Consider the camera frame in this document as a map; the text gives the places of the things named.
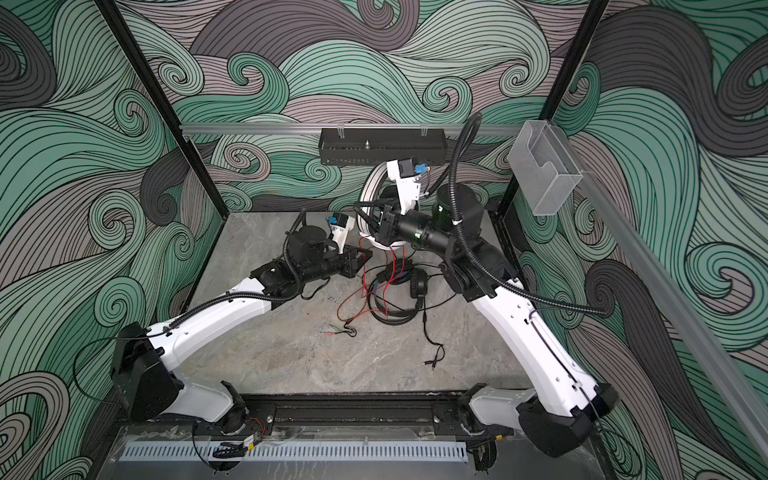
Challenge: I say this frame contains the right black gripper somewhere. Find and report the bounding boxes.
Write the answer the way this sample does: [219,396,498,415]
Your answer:
[364,193,472,261]

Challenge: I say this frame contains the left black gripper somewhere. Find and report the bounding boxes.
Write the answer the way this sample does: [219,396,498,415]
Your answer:
[301,243,373,287]

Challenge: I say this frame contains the red headphone cable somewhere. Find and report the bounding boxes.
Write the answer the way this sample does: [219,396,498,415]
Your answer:
[320,236,415,338]

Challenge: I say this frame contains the white headphones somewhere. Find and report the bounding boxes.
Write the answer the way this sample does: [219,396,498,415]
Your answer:
[356,162,405,250]

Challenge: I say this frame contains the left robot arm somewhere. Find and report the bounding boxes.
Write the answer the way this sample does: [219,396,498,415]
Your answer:
[110,226,373,434]

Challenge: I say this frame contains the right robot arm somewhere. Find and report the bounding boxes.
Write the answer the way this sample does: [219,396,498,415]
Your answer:
[354,113,618,458]

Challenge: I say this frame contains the black blue headphones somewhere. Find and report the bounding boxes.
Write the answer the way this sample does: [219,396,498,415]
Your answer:
[367,267,428,327]

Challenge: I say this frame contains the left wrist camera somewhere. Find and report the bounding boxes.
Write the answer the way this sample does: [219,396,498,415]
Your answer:
[328,212,355,254]

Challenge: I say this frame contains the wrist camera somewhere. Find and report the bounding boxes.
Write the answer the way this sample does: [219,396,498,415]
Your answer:
[328,212,355,254]
[386,159,430,215]

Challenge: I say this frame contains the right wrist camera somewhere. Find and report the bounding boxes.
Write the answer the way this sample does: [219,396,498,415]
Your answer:
[386,159,430,215]

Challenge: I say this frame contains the black headphone cable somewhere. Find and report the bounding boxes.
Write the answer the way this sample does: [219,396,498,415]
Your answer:
[359,260,457,368]

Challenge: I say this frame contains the clear plastic wall bin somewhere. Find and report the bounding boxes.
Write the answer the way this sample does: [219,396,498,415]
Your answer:
[507,120,583,217]

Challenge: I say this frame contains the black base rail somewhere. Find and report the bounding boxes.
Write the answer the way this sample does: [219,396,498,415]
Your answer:
[113,392,529,436]

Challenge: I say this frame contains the white slotted cable duct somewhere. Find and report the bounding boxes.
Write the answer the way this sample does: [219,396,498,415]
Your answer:
[118,440,469,463]

